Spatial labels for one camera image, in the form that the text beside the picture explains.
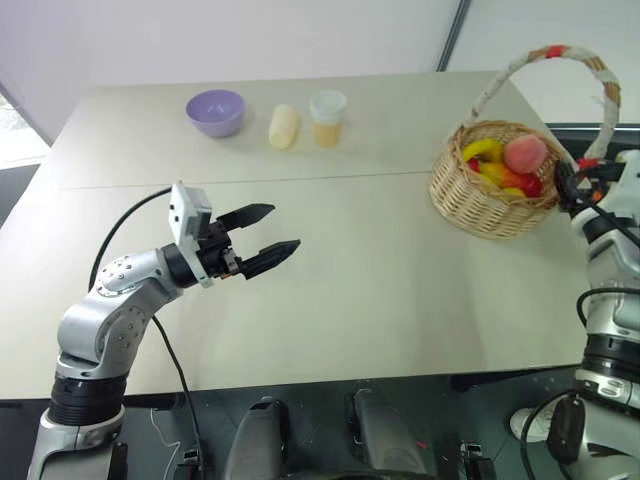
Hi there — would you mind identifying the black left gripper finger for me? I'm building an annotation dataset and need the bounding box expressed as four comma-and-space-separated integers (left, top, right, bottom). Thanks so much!
215, 202, 277, 234
234, 239, 302, 280

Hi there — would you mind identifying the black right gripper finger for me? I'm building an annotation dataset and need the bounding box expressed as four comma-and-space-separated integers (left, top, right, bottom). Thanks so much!
553, 160, 581, 189
557, 184, 584, 214

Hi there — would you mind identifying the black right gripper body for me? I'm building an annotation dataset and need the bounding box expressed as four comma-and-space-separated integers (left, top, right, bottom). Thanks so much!
574, 159, 626, 206

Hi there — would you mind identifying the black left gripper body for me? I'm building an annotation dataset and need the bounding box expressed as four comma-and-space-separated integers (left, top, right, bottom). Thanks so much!
197, 222, 251, 281

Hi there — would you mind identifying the wicker basket with handle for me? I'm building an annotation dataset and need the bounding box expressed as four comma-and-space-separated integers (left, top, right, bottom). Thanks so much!
428, 44, 624, 241

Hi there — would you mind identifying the black side table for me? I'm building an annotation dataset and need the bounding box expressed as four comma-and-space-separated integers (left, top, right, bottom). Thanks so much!
544, 122, 640, 166

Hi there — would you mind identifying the pink peach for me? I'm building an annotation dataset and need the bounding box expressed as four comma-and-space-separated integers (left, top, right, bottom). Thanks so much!
503, 134, 547, 175

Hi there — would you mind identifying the red yellow mango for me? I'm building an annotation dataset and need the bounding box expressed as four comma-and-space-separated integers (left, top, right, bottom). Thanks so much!
478, 162, 544, 199

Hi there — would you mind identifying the yellow banana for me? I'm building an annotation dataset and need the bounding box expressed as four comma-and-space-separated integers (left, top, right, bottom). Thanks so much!
462, 138, 506, 174

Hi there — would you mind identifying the pale yellow bread roll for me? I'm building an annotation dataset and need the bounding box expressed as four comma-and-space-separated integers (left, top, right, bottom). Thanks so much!
268, 103, 300, 149

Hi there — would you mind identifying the purple bowl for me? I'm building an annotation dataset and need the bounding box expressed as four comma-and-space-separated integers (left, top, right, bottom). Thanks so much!
185, 89, 246, 138

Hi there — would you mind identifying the lidded plastic cup beige content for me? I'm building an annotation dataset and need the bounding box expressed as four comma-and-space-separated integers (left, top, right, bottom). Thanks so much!
308, 89, 348, 148

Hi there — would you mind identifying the dark rounded shape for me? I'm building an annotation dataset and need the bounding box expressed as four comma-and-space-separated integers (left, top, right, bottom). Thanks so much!
232, 397, 291, 480

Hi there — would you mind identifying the white shoe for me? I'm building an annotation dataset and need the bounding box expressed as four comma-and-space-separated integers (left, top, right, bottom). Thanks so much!
508, 404, 556, 444

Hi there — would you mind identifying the black hanging plug box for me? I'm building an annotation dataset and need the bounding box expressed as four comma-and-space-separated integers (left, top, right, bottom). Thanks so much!
547, 394, 586, 464

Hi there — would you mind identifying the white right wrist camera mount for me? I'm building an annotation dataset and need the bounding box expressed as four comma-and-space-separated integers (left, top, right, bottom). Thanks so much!
613, 148, 640, 221

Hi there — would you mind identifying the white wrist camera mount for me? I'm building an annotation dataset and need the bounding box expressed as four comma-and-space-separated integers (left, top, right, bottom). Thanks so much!
168, 181, 217, 290
613, 148, 640, 221

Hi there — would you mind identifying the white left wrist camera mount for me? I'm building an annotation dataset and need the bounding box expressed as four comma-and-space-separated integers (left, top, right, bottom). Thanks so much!
168, 181, 217, 290

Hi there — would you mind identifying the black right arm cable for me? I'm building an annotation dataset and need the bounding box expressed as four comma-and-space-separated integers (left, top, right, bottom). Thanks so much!
574, 197, 640, 326

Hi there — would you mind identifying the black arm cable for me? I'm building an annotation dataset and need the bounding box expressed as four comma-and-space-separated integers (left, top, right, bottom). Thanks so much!
574, 197, 640, 326
88, 185, 206, 480

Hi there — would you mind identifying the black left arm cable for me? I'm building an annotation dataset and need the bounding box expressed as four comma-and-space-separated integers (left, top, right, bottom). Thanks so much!
88, 185, 206, 480

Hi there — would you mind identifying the grey window frame post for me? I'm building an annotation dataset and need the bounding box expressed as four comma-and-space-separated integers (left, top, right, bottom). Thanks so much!
434, 0, 474, 71

